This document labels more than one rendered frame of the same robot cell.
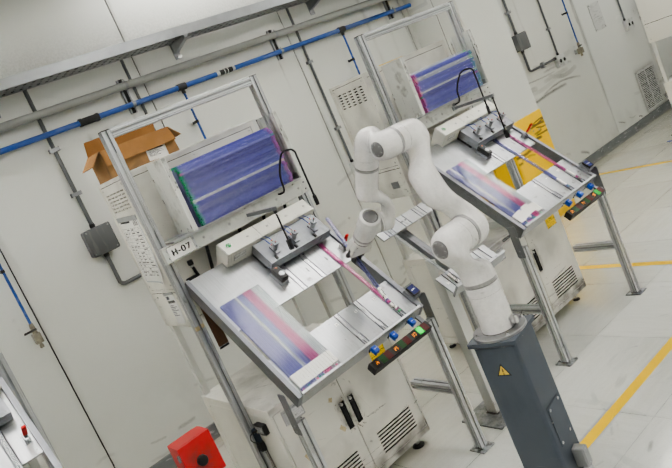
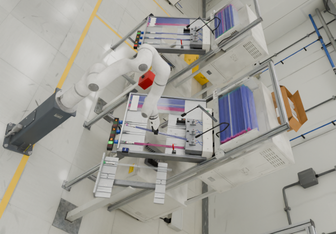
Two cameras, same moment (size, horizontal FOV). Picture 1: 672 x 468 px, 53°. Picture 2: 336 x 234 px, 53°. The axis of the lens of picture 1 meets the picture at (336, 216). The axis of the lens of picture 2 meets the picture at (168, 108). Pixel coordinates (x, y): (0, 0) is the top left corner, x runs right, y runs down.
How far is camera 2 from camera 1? 3.62 m
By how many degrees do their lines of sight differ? 87
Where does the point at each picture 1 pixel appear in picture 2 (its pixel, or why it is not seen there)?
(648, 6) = not seen: outside the picture
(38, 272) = (300, 152)
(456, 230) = (96, 65)
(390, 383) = (120, 174)
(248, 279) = (190, 115)
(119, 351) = (255, 185)
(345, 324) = (139, 123)
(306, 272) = (175, 132)
